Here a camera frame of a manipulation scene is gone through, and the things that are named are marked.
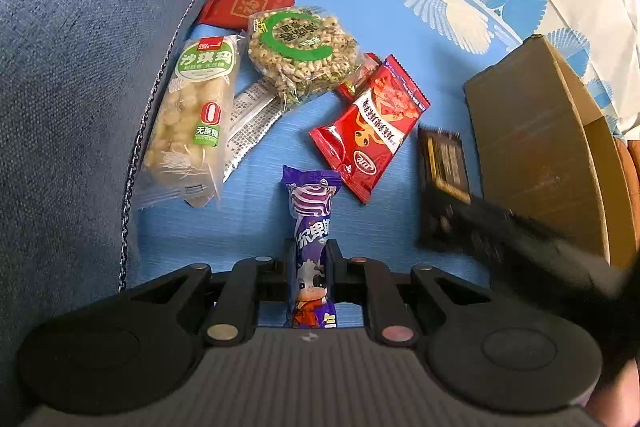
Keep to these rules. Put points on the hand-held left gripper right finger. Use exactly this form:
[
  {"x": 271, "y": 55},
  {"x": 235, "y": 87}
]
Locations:
[{"x": 352, "y": 279}]

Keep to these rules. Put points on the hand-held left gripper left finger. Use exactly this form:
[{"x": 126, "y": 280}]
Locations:
[{"x": 260, "y": 279}]

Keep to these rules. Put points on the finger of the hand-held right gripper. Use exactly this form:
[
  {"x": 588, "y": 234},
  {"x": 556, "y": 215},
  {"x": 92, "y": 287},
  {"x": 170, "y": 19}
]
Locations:
[{"x": 485, "y": 227}]

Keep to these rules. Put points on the purple cartoon snack packet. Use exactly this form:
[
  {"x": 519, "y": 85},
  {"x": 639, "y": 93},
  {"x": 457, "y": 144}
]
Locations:
[{"x": 310, "y": 217}]

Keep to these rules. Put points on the dark brown snack packet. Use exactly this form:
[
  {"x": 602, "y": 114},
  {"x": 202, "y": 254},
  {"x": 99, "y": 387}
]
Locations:
[{"x": 442, "y": 162}]

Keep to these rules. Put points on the brown cardboard box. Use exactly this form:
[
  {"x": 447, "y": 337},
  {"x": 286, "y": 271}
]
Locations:
[{"x": 530, "y": 142}]

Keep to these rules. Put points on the person's right forearm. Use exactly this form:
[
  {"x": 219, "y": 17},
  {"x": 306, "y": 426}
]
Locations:
[{"x": 617, "y": 404}]

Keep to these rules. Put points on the large red snack packet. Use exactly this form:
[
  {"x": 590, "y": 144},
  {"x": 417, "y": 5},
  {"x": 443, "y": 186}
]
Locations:
[{"x": 370, "y": 127}]

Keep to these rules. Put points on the silver snack wrapper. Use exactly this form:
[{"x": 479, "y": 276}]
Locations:
[{"x": 252, "y": 122}]

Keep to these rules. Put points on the clear green label sachima packet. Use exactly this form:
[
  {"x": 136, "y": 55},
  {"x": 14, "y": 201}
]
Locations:
[{"x": 185, "y": 117}]

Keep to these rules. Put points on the small red candy packet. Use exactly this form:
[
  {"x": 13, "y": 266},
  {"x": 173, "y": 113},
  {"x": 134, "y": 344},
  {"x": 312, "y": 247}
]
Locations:
[{"x": 357, "y": 79}]

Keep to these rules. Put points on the dark red flat packet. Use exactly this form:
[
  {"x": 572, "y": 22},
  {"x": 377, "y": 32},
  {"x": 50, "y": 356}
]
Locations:
[{"x": 235, "y": 4}]

